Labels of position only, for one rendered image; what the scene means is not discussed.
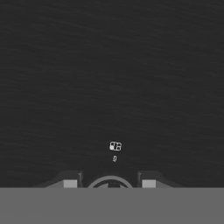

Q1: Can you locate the black stove hob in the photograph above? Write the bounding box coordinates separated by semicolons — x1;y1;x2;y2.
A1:
0;0;224;189

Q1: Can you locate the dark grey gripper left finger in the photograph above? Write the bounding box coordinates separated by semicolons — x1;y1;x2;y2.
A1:
43;170;84;189

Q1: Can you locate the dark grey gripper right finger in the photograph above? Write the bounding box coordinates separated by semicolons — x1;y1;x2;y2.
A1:
136;170;184;189

